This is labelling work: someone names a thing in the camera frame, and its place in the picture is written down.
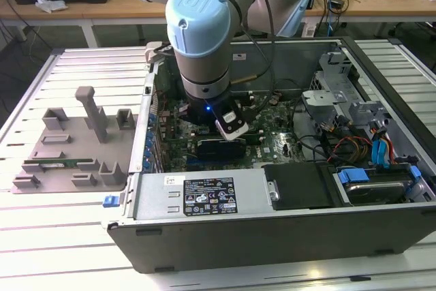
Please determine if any black graphics card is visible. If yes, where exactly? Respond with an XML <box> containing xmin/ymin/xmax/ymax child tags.
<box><xmin>186</xmin><ymin>136</ymin><xmax>248</xmax><ymax>171</ymax></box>

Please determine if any RAM slot with white clips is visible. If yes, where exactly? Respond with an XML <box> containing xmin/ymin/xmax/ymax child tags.
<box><xmin>189</xmin><ymin>134</ymin><xmax>264</xmax><ymax>142</ymax></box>
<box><xmin>189</xmin><ymin>127</ymin><xmax>264</xmax><ymax>134</ymax></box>

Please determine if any RAM slot with black clips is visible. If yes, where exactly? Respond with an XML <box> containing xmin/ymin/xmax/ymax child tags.
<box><xmin>191</xmin><ymin>131</ymin><xmax>263</xmax><ymax>138</ymax></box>
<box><xmin>191</xmin><ymin>138</ymin><xmax>263</xmax><ymax>145</ymax></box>

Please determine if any grey plastic parts rack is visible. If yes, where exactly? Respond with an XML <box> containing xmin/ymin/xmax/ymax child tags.
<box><xmin>10</xmin><ymin>85</ymin><xmax>140</xmax><ymax>195</ymax></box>

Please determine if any green motherboard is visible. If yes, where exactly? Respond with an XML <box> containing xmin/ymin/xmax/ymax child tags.
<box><xmin>149</xmin><ymin>90</ymin><xmax>307</xmax><ymax>173</ymax></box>

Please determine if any silver power supply with label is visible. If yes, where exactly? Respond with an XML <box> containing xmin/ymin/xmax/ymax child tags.
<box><xmin>131</xmin><ymin>167</ymin><xmax>273</xmax><ymax>221</ymax></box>

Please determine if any silver metal drive cage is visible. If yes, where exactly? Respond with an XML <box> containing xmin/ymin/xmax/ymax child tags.
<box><xmin>301</xmin><ymin>88</ymin><xmax>352</xmax><ymax>127</ymax></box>

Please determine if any black optical drive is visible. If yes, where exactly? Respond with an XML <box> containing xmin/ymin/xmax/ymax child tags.
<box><xmin>264</xmin><ymin>163</ymin><xmax>352</xmax><ymax>211</ymax></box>

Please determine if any green RAM stick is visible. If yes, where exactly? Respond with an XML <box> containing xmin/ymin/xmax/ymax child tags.
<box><xmin>22</xmin><ymin>157</ymin><xmax>95</xmax><ymax>170</ymax></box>

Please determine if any open black PC case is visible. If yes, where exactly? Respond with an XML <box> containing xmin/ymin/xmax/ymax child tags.
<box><xmin>107</xmin><ymin>36</ymin><xmax>436</xmax><ymax>275</ymax></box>

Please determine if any crumpled white paper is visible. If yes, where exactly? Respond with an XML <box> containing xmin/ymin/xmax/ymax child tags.
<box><xmin>35</xmin><ymin>0</ymin><xmax>68</xmax><ymax>14</ymax></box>

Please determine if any hard disk in blue carrier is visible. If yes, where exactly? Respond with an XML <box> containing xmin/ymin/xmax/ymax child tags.
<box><xmin>335</xmin><ymin>165</ymin><xmax>423</xmax><ymax>206</ymax></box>

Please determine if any wooden desk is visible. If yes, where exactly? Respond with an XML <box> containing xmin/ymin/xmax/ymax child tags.
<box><xmin>0</xmin><ymin>0</ymin><xmax>436</xmax><ymax>49</ymax></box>

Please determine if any black office chair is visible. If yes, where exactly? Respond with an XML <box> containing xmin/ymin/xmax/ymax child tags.
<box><xmin>388</xmin><ymin>20</ymin><xmax>436</xmax><ymax>63</ymax></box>

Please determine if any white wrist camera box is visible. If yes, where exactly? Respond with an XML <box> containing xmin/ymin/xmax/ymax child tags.
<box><xmin>213</xmin><ymin>109</ymin><xmax>250</xmax><ymax>142</ymax></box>

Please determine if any black cable with brass plug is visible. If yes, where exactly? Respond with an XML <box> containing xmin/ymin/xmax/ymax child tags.
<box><xmin>230</xmin><ymin>0</ymin><xmax>277</xmax><ymax>85</ymax></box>

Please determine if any grey case release handle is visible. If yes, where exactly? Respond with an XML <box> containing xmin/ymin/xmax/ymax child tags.
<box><xmin>144</xmin><ymin>41</ymin><xmax>171</xmax><ymax>64</ymax></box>

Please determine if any black camera cable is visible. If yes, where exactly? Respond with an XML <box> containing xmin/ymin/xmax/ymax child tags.
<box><xmin>238</xmin><ymin>0</ymin><xmax>277</xmax><ymax>125</ymax></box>

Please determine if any blue network cable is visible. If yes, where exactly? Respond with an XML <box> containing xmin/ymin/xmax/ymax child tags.
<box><xmin>325</xmin><ymin>0</ymin><xmax>337</xmax><ymax>38</ymax></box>

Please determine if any yellow red black wire bundle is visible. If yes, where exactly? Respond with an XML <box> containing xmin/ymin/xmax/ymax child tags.
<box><xmin>326</xmin><ymin>135</ymin><xmax>373</xmax><ymax>164</ymax></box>

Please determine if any blue flat data wire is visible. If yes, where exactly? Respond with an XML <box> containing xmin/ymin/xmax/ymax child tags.
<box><xmin>370</xmin><ymin>123</ymin><xmax>382</xmax><ymax>169</ymax></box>
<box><xmin>378</xmin><ymin>127</ymin><xmax>393</xmax><ymax>169</ymax></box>

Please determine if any red data wire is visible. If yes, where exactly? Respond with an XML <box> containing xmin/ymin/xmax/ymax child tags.
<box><xmin>388</xmin><ymin>136</ymin><xmax>398</xmax><ymax>168</ymax></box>

